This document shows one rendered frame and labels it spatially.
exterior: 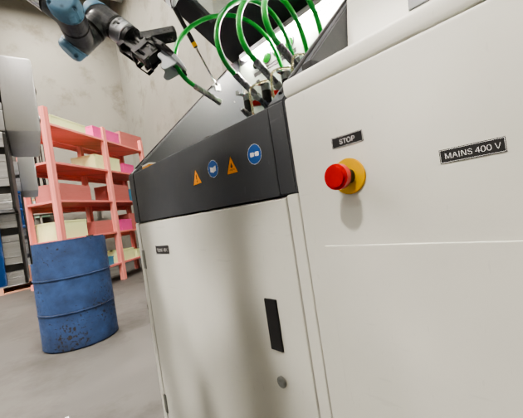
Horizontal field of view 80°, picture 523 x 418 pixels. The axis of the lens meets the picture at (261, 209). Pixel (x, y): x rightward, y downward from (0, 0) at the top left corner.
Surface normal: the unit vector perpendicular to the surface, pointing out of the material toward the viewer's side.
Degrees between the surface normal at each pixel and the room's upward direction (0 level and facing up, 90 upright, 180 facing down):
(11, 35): 90
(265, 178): 90
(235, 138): 90
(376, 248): 90
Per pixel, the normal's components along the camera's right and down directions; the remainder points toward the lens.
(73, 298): 0.46, -0.07
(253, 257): -0.71, 0.11
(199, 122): 0.68, -0.11
